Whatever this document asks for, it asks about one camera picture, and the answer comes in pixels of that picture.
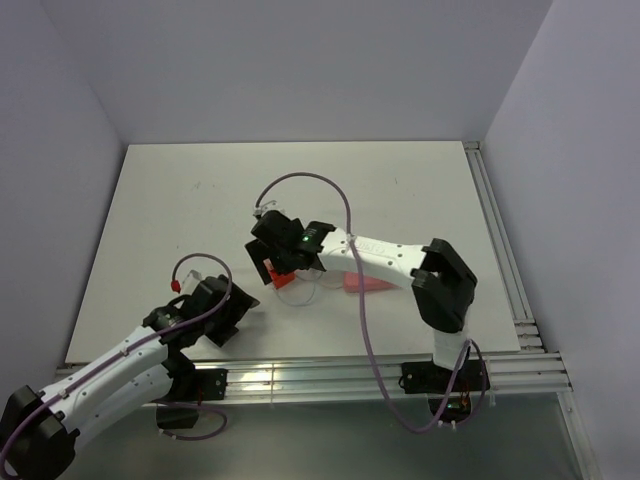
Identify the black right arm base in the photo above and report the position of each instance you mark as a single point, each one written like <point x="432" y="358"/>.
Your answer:
<point x="424" y="377"/>

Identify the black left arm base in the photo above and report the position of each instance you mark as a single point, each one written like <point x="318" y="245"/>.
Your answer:
<point x="197" y="387"/>

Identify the red cube adapter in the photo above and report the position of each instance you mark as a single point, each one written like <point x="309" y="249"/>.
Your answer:
<point x="280" y="281"/>

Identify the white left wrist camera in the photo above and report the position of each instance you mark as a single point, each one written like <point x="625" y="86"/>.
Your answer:
<point x="188" y="285"/>

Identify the aluminium table frame rail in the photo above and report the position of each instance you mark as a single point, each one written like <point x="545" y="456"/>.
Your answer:
<point x="174" y="199"/>

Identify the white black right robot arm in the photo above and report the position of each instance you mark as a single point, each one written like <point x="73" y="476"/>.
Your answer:
<point x="441" y="282"/>

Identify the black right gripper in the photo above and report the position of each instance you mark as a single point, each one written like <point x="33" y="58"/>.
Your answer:
<point x="259" y="253"/>

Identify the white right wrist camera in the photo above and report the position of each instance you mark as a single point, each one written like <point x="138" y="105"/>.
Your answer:
<point x="265" y="207"/>

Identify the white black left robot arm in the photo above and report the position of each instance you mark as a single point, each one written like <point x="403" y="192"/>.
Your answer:
<point x="42" y="430"/>

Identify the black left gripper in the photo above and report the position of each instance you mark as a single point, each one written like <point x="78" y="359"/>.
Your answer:
<point x="236" y="306"/>

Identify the pink triangular power strip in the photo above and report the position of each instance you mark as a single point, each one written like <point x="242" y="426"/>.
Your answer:
<point x="352" y="283"/>

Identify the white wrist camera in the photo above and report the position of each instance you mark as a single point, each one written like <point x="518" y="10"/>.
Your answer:
<point x="188" y="285"/>
<point x="265" y="207"/>

